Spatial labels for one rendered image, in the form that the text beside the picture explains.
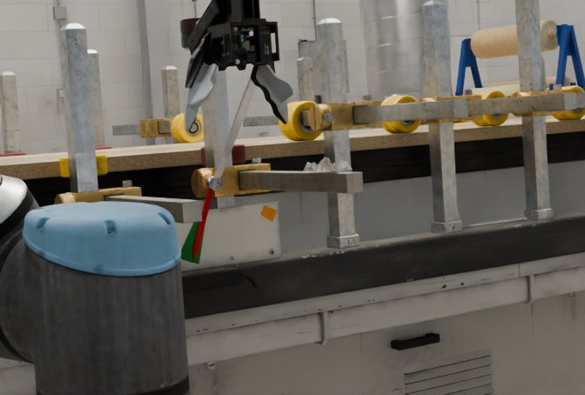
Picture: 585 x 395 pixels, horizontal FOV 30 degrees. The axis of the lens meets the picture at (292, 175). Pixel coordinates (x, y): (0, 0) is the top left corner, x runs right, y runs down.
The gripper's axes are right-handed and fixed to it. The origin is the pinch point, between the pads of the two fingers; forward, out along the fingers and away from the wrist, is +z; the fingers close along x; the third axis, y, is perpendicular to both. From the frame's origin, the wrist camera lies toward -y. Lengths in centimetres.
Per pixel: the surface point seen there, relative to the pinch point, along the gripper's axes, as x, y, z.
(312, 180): 19.4, -13.0, 8.9
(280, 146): 37, -54, 4
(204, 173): 12.5, -37.3, 7.5
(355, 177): 21.3, -3.5, 8.4
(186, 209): -4.8, -7.4, 10.9
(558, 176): 117, -61, 17
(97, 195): -7.3, -36.1, 9.4
